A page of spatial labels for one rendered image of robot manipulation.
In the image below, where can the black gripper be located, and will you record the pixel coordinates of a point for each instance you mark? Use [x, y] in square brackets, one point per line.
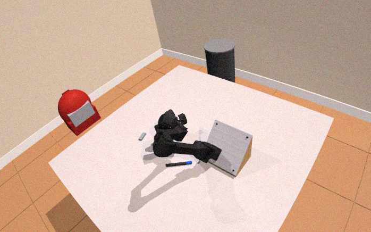
[182, 119]

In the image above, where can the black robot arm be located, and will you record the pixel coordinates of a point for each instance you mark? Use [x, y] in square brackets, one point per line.
[165, 146]

